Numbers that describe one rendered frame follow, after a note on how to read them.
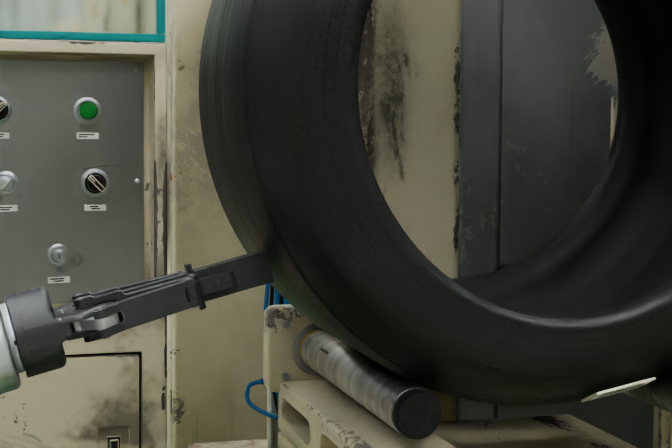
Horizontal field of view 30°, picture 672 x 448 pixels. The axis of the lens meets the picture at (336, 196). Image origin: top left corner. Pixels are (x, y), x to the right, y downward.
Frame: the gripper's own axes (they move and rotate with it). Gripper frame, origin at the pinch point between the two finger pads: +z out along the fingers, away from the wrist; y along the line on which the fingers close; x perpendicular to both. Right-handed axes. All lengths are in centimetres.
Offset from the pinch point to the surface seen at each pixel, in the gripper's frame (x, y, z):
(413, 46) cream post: -16.2, 26.6, 31.8
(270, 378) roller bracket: 16.4, 24.5, 5.3
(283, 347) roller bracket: 13.4, 24.4, 7.6
